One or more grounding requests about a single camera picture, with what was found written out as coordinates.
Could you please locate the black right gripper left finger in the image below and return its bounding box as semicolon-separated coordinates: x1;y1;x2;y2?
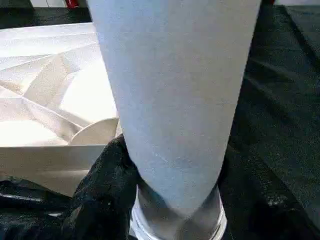
62;133;140;240

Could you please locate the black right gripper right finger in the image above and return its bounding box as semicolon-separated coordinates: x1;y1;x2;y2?
218;147;316;240

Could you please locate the white plastic table leg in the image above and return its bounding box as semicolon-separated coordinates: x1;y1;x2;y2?
86;0;263;240

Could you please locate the white plastic table top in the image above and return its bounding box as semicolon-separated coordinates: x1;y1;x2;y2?
0;21;123;198

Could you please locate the black table mat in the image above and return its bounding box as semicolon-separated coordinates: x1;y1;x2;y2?
0;4;320;240

